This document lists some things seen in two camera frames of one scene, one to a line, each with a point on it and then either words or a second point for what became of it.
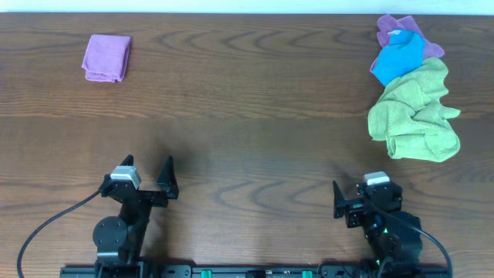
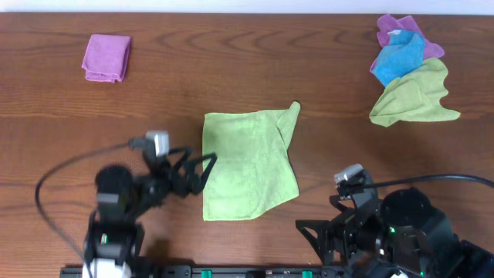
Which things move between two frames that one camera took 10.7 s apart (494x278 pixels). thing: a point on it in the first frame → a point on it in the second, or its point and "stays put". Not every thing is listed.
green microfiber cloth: [410, 117] → [253, 171]
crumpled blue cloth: [404, 52] stays put
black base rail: [254, 271] stays put
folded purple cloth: [106, 58] stays put
